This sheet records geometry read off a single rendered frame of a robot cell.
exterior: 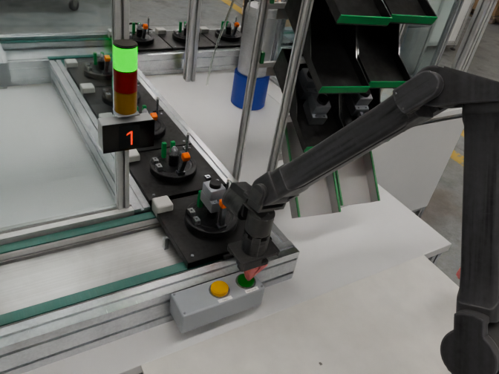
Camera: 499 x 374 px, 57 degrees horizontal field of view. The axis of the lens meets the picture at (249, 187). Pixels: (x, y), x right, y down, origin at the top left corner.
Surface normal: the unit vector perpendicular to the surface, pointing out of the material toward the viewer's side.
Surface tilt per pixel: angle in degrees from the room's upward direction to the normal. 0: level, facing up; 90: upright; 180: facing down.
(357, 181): 45
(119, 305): 0
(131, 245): 0
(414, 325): 0
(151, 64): 90
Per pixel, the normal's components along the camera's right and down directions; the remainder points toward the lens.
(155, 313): 0.50, 0.56
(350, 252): 0.15, -0.80
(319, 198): 0.35, -0.15
